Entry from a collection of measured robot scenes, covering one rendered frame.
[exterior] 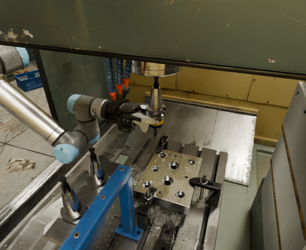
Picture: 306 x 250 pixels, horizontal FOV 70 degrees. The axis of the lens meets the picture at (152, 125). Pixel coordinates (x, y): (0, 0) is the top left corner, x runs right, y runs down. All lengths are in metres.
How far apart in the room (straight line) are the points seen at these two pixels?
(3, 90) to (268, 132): 1.68
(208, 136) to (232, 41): 1.41
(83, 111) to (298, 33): 0.70
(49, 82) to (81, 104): 0.44
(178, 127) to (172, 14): 1.46
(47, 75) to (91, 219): 0.83
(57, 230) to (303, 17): 0.58
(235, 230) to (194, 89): 1.00
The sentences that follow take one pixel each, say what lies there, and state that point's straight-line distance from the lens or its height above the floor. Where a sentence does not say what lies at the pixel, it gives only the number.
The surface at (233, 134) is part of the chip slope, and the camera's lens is 1.68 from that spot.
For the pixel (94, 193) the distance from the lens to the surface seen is 0.64.
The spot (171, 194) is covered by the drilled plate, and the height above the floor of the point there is 0.99.
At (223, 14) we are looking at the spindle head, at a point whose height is 1.67.
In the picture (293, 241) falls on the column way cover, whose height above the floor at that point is 1.16.
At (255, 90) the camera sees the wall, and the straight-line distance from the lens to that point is 1.72.
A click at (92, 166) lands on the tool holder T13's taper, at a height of 1.28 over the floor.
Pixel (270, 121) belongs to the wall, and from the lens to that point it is 1.85.
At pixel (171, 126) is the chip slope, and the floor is 0.76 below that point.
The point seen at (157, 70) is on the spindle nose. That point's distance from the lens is 0.57.
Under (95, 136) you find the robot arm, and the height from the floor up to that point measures 1.18.
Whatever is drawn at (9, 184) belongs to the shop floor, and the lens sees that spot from 2.68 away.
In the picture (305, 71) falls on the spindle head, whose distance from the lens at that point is 0.28.
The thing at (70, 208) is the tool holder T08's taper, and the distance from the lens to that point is 0.58.
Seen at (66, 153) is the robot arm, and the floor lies 1.22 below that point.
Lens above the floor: 1.69
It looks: 33 degrees down
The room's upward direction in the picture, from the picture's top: straight up
